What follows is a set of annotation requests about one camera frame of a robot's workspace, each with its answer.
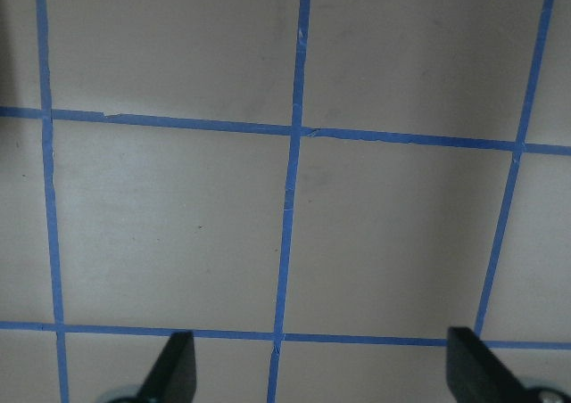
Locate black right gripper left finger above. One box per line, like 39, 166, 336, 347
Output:
137, 332, 197, 403

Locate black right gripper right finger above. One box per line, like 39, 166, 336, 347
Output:
446, 327, 528, 403

